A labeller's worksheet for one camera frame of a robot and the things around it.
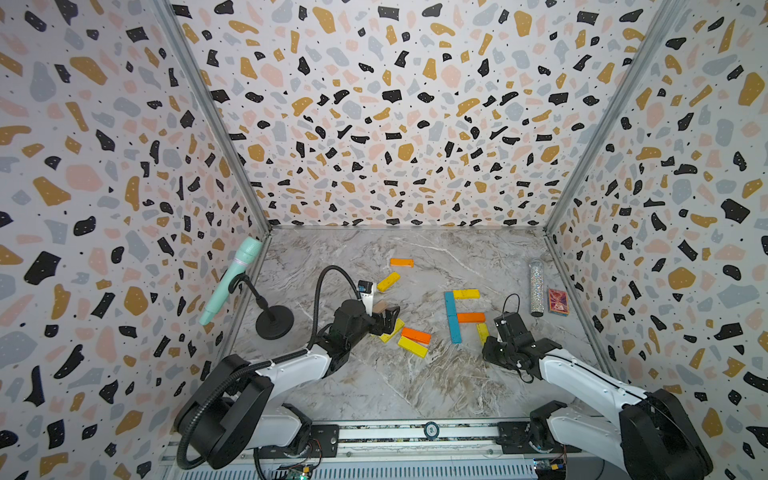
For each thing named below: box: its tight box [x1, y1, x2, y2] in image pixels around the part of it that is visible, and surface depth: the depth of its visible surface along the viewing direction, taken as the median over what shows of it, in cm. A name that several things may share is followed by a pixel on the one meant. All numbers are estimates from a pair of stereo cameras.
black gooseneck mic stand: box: [228, 273, 294, 340], surface depth 94 cm
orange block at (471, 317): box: [457, 313, 486, 323], surface depth 97 cm
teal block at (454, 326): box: [447, 308, 463, 345], surface depth 96 cm
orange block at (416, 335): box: [401, 327, 432, 345], surface depth 93 cm
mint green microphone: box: [199, 238, 263, 326], surface depth 72 cm
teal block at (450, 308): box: [444, 291, 459, 327], surface depth 102 cm
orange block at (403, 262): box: [389, 258, 415, 268], surface depth 112 cm
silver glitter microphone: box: [530, 260, 545, 318], surface depth 102 cm
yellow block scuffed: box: [452, 289, 481, 300], surface depth 104 cm
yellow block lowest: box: [398, 336, 429, 358], surface depth 92 cm
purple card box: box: [548, 288, 570, 317], surface depth 101 cm
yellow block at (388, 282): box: [377, 272, 401, 293], surface depth 106 cm
